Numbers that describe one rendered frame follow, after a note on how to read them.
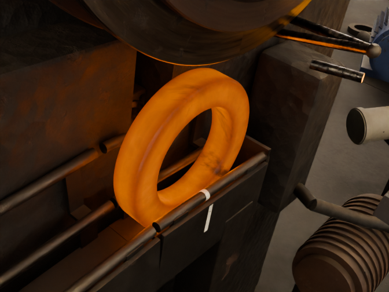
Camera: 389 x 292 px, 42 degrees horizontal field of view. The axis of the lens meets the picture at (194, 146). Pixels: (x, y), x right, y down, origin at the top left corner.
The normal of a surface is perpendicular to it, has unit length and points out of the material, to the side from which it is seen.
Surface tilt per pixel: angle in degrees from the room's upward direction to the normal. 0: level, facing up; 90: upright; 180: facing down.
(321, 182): 0
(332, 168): 0
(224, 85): 90
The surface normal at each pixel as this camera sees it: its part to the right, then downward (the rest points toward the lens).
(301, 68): -0.11, -0.61
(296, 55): 0.15, -0.80
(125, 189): -0.66, 0.37
